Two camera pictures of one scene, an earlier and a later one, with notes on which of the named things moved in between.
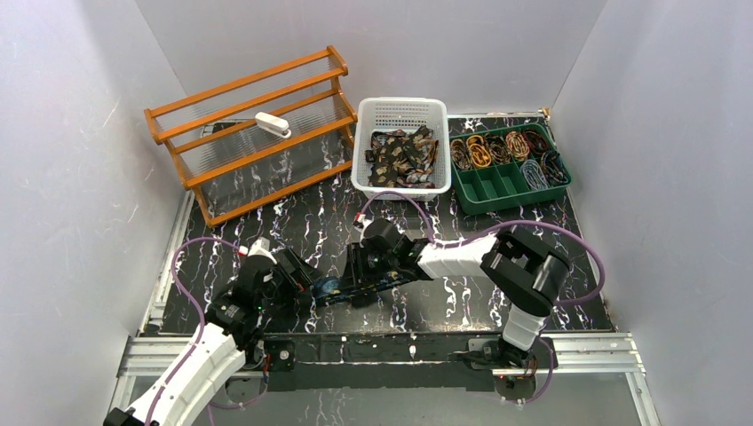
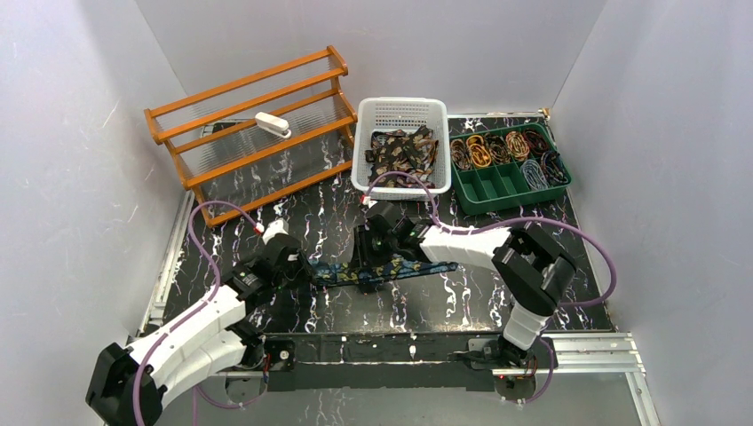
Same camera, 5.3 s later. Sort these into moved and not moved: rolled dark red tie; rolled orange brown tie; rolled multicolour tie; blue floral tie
Moved: blue floral tie
Not moved: rolled dark red tie; rolled orange brown tie; rolled multicolour tie
